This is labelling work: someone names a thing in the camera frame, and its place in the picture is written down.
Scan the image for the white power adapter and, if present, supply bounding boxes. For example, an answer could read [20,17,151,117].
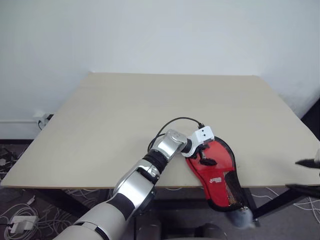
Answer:
[9,215,39,233]

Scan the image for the black red paddle case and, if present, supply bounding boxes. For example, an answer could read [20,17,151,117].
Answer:
[185,135,251,215]

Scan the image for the white floor cable tangle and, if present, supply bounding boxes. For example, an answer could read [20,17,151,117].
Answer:
[249,186,320,219]
[0,188,85,240]

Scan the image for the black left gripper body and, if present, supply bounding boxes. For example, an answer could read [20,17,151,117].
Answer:
[191,144,209,161]

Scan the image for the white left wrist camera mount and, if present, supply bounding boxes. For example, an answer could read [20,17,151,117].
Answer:
[181,125,216,159]

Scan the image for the dark rounded shape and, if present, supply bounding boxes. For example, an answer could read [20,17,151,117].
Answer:
[134,217,161,240]
[194,222,228,240]

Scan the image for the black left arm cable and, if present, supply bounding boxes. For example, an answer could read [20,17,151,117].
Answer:
[147,116,205,151]

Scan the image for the white wall socket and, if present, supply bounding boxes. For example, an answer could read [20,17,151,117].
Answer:
[33,112,55,130]

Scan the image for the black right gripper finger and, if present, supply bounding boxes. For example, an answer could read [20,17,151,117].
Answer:
[294,157,320,169]
[284,183,320,196]

